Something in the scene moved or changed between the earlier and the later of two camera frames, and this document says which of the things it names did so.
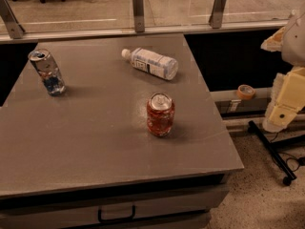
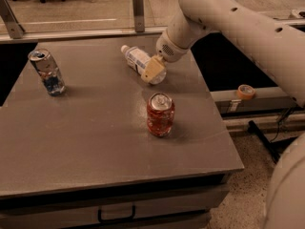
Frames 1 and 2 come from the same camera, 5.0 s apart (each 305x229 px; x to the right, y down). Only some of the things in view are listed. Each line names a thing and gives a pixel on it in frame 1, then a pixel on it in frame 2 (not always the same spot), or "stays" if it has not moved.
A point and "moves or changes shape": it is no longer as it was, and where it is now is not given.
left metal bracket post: (12, 25) stays
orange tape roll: (245, 92) stays
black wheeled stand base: (274, 148) stays
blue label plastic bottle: (155, 64) moves or changes shape
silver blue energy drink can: (43, 62) stays
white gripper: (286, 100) to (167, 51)
